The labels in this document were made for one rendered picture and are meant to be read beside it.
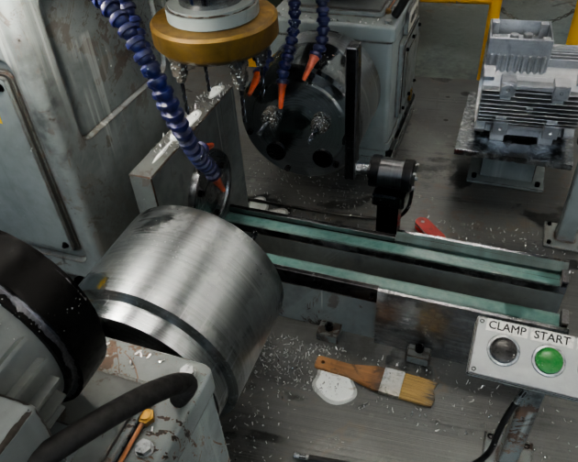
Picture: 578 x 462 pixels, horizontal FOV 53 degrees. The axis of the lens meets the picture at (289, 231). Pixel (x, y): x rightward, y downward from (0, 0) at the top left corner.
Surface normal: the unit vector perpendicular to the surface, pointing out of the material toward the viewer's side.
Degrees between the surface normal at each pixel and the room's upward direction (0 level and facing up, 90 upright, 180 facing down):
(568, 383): 33
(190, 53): 90
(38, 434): 90
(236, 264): 43
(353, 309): 90
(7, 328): 50
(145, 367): 0
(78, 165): 90
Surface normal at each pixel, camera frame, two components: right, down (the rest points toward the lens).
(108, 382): -0.06, -0.75
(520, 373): -0.23, -0.28
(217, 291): 0.60, -0.43
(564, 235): -0.34, 0.63
